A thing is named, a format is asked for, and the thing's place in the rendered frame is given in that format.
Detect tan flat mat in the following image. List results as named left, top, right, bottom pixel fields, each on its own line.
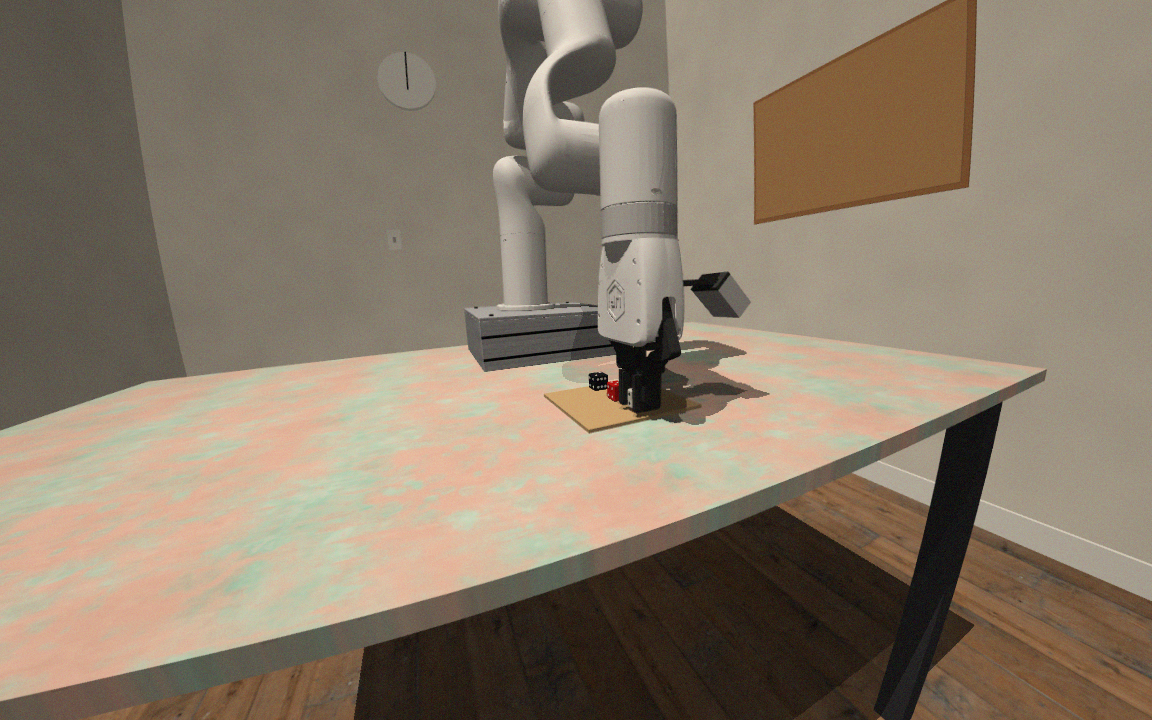
left=544, top=386, right=702, bottom=433

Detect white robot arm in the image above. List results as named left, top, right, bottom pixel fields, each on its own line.
left=493, top=0, right=751, bottom=318

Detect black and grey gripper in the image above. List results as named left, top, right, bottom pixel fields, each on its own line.
left=598, top=233, right=684, bottom=414

